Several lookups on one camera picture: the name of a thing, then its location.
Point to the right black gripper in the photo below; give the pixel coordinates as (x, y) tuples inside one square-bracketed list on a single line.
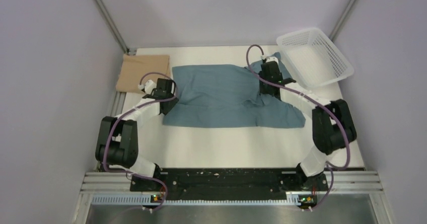
[(263, 90)]

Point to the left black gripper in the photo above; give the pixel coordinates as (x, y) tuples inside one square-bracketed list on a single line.
[(172, 102)]

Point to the blue-grey t-shirt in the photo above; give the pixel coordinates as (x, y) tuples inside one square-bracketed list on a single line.
[(226, 96)]

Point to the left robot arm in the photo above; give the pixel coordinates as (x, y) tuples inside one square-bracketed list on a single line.
[(118, 141)]

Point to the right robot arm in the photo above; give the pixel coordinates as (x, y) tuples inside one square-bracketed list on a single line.
[(332, 125)]

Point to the folded tan t-shirt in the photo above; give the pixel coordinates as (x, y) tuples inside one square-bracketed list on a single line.
[(135, 67)]

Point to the white plastic mesh basket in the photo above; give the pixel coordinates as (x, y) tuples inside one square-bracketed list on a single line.
[(314, 57)]

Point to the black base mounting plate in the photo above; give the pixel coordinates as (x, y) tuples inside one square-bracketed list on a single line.
[(246, 184)]

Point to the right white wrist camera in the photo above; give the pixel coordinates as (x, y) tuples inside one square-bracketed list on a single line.
[(267, 59)]

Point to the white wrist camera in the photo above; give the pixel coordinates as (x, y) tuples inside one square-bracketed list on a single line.
[(267, 59), (147, 87)]

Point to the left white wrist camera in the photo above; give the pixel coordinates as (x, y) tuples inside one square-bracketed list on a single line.
[(147, 87)]

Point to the left side aluminium rail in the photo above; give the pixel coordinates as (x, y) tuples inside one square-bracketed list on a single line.
[(115, 107)]

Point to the left rear aluminium post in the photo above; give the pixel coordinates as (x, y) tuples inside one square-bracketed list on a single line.
[(111, 25)]

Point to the aluminium post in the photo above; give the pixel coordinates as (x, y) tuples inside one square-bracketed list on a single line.
[(342, 19), (111, 25)]

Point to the right rear aluminium post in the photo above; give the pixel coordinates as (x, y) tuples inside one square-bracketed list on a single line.
[(342, 19)]

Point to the white cable duct strip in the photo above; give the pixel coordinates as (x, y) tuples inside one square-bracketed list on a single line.
[(149, 200)]

